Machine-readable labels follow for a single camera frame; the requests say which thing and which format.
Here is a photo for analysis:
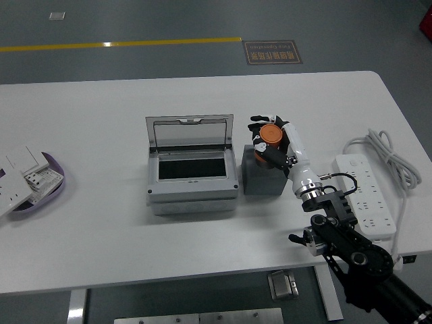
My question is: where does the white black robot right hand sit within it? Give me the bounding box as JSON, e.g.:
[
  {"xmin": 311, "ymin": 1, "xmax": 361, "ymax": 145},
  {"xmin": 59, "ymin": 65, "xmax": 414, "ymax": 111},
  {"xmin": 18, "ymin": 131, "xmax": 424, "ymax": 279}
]
[{"xmin": 248, "ymin": 114, "xmax": 322, "ymax": 196}]

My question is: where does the orange cylinder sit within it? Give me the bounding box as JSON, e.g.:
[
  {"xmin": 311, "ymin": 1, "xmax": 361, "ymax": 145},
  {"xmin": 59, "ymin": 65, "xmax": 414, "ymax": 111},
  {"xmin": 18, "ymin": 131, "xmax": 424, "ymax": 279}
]
[{"xmin": 252, "ymin": 124, "xmax": 285, "ymax": 169}]

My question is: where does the grey box with clear lid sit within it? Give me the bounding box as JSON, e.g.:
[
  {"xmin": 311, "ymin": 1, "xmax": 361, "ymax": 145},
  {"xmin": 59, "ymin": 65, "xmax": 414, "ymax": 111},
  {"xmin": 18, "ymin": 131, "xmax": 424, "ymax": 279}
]
[{"xmin": 144, "ymin": 113, "xmax": 240, "ymax": 217}]

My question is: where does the grey cube with round hole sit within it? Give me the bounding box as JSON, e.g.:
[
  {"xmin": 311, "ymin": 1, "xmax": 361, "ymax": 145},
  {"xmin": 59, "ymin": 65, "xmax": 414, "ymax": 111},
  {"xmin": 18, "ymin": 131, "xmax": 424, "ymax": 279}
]
[{"xmin": 242, "ymin": 143, "xmax": 290, "ymax": 196}]

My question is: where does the metal floor socket box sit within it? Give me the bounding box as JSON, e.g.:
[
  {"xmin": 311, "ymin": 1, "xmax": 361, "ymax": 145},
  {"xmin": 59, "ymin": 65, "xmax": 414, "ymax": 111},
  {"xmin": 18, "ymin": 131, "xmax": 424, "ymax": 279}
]
[{"xmin": 267, "ymin": 269, "xmax": 300, "ymax": 301}]

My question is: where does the black table control box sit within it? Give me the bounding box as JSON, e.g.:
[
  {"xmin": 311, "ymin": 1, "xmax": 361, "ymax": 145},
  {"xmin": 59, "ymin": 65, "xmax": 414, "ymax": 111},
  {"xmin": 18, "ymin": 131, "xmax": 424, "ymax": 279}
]
[{"xmin": 393, "ymin": 255, "xmax": 418, "ymax": 271}]

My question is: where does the brown floor sign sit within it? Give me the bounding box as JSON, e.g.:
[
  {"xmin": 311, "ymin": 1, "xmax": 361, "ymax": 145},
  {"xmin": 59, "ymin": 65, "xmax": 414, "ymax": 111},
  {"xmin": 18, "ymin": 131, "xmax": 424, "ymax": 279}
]
[{"xmin": 242, "ymin": 40, "xmax": 304, "ymax": 65}]

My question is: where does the white table leg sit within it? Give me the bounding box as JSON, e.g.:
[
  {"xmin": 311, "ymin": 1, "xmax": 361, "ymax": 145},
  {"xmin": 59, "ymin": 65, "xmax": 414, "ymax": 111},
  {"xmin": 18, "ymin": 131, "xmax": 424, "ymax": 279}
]
[
  {"xmin": 66, "ymin": 289, "xmax": 88, "ymax": 324},
  {"xmin": 314, "ymin": 265, "xmax": 344, "ymax": 321}
]

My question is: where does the red object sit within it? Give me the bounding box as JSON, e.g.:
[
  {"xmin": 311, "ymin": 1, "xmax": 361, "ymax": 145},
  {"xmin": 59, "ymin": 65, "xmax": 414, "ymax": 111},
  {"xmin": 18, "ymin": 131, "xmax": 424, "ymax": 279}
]
[{"xmin": 418, "ymin": 6, "xmax": 432, "ymax": 35}]

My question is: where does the purple tray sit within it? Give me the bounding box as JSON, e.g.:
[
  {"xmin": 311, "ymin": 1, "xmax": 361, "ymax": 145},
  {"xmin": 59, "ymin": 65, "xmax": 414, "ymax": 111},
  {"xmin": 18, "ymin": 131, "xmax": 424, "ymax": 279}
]
[{"xmin": 6, "ymin": 151, "xmax": 66, "ymax": 221}]

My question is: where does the white socket module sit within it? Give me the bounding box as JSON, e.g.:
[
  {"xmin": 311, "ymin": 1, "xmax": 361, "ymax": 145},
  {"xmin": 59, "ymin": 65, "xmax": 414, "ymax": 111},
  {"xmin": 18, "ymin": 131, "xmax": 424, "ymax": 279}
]
[{"xmin": 20, "ymin": 164, "xmax": 65, "ymax": 205}]

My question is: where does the metal base plate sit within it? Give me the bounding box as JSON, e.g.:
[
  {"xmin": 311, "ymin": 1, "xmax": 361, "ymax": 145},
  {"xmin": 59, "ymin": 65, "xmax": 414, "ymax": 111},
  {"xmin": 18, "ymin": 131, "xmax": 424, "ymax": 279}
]
[{"xmin": 113, "ymin": 307, "xmax": 284, "ymax": 324}]

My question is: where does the large white switch plate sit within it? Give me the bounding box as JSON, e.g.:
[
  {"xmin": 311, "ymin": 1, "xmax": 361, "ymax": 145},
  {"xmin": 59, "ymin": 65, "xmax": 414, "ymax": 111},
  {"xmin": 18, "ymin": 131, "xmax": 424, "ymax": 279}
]
[{"xmin": 0, "ymin": 144, "xmax": 51, "ymax": 219}]

